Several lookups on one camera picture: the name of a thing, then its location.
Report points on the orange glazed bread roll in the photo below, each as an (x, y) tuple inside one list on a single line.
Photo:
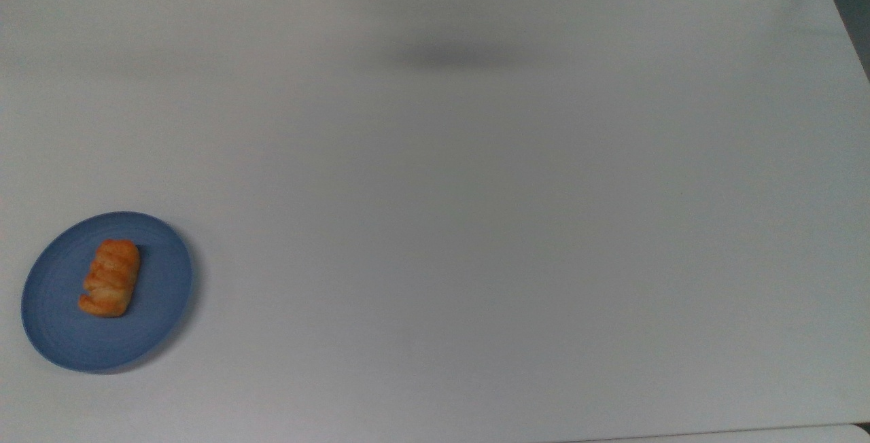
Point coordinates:
[(110, 278)]

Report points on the blue round plate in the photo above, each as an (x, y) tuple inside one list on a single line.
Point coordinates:
[(160, 307)]

